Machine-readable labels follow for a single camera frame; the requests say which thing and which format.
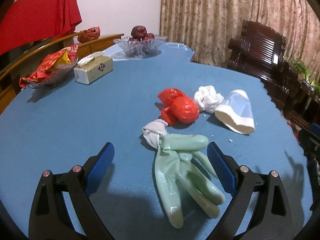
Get blue tablecloth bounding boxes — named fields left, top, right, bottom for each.
left=1, top=44, right=312, bottom=239

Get orange red bag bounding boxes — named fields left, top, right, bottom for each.
left=77, top=27, right=100, bottom=43

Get red cloth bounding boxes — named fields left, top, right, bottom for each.
left=1, top=0, right=82, bottom=54

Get crumpled white tissue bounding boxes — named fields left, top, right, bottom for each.
left=193, top=85, right=224, bottom=114

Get glass fruit bowl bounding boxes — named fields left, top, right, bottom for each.
left=113, top=35, right=168, bottom=57

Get green rubber glove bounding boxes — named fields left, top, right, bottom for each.
left=154, top=134, right=225, bottom=229

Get dark wooden side table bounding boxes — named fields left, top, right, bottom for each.
left=283, top=80, right=319, bottom=128

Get beige patterned curtain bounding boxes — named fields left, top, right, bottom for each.
left=160, top=0, right=319, bottom=77

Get white plastic cup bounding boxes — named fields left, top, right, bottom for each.
left=214, top=89, right=255, bottom=135

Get wooden bench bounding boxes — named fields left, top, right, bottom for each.
left=1, top=33, right=124, bottom=112

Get grey knotted cloth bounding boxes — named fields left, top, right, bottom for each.
left=142, top=119, right=168, bottom=149

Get green potted plant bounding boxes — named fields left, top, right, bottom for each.
left=290, top=59, right=319, bottom=96

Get glass snack dish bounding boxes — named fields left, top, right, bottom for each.
left=27, top=56, right=79, bottom=89

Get dark wooden armchair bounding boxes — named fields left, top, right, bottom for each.
left=227, top=20, right=290, bottom=109

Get red snack packets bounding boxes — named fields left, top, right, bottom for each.
left=19, top=44, right=79, bottom=89

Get dark red apples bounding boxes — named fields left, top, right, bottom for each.
left=129, top=25, right=155, bottom=42

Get red plastic bag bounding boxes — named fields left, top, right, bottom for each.
left=157, top=88, right=200, bottom=126

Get white tissue box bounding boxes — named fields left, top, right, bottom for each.
left=74, top=51, right=113, bottom=85

